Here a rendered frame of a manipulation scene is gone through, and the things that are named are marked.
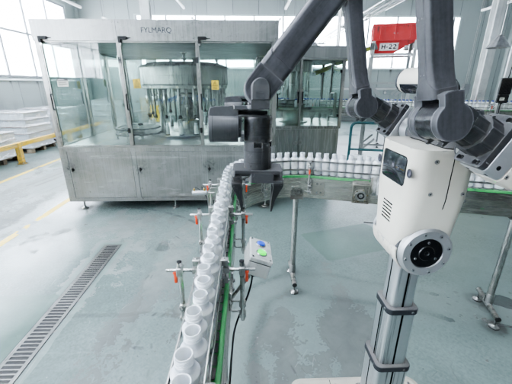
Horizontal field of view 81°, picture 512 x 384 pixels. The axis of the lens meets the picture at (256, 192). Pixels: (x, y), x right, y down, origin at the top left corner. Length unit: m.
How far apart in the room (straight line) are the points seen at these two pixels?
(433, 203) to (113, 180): 4.01
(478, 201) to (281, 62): 2.10
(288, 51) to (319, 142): 5.50
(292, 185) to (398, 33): 5.47
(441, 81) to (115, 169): 4.07
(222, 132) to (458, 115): 0.46
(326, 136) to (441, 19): 5.43
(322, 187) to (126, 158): 2.79
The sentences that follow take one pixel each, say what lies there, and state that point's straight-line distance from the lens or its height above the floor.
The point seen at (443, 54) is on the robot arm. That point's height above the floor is 1.71.
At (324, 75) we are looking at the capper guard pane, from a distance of 6.00.
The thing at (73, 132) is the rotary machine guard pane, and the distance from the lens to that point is 4.55.
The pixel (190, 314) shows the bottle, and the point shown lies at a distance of 0.78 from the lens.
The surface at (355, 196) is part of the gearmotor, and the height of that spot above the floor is 0.91.
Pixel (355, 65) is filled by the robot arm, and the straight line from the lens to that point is 1.13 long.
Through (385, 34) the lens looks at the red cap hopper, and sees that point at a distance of 7.35.
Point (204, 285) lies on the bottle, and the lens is 0.84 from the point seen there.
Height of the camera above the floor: 1.66
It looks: 20 degrees down
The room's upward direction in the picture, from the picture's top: straight up
